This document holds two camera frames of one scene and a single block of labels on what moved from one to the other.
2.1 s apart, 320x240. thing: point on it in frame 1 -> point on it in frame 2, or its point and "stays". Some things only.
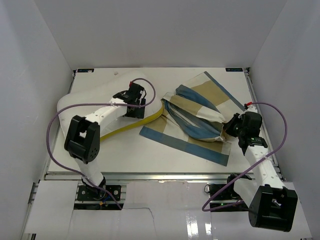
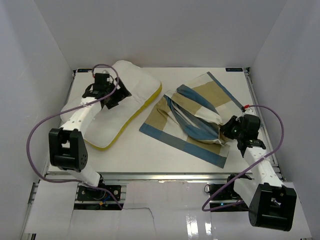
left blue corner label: [85, 70] stays
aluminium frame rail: [247, 72] stays
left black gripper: [138, 113] -> [120, 93]
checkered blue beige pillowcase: [194, 118] stays
